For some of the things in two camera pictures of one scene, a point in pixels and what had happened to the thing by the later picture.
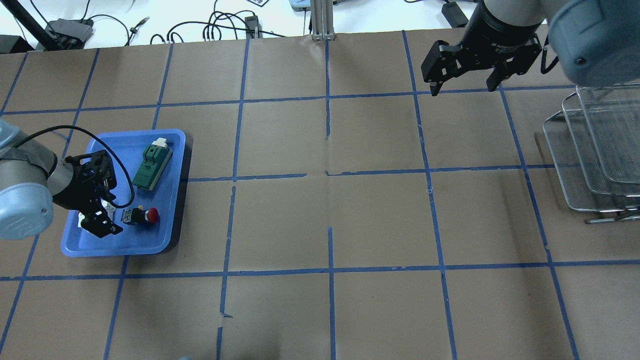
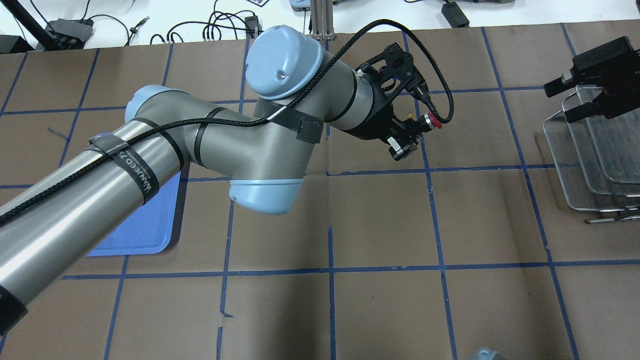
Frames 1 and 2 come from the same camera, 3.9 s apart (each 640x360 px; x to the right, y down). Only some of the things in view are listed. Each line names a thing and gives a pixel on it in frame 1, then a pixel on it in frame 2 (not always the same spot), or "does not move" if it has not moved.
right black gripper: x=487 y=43 → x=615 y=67
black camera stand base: x=69 y=34 does not move
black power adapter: x=454 y=15 does not move
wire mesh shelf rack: x=595 y=143 does not move
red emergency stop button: x=137 y=216 → x=426 y=122
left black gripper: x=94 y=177 → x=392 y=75
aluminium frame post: x=322 y=15 does not move
